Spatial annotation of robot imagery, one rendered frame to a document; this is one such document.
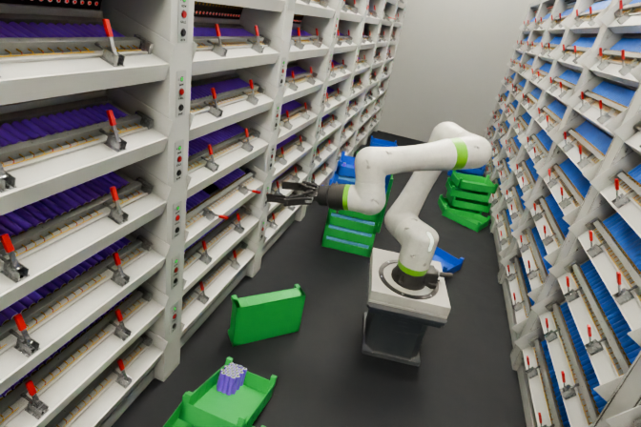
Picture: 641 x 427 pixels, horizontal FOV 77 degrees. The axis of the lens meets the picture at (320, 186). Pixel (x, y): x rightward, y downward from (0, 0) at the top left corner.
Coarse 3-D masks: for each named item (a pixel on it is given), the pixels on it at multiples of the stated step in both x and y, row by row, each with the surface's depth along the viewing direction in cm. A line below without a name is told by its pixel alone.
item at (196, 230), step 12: (240, 168) 188; (252, 168) 186; (252, 180) 184; (264, 180) 186; (216, 192) 164; (228, 204) 161; (240, 204) 170; (216, 216) 151; (192, 228) 140; (204, 228) 143; (192, 240) 138
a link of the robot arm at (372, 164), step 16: (432, 144) 142; (448, 144) 142; (368, 160) 131; (384, 160) 133; (400, 160) 135; (416, 160) 138; (432, 160) 140; (448, 160) 141; (368, 176) 133; (384, 176) 136
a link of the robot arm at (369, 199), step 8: (360, 184) 135; (368, 184) 134; (376, 184) 134; (384, 184) 137; (344, 192) 139; (352, 192) 138; (360, 192) 136; (368, 192) 134; (376, 192) 134; (384, 192) 137; (344, 200) 138; (352, 200) 137; (360, 200) 136; (368, 200) 135; (376, 200) 135; (384, 200) 138; (344, 208) 140; (352, 208) 139; (360, 208) 137; (368, 208) 136; (376, 208) 136
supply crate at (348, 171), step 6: (342, 156) 242; (348, 156) 243; (342, 162) 244; (348, 162) 245; (354, 162) 244; (342, 168) 226; (348, 168) 225; (354, 168) 241; (342, 174) 227; (348, 174) 227; (354, 174) 226; (390, 174) 223
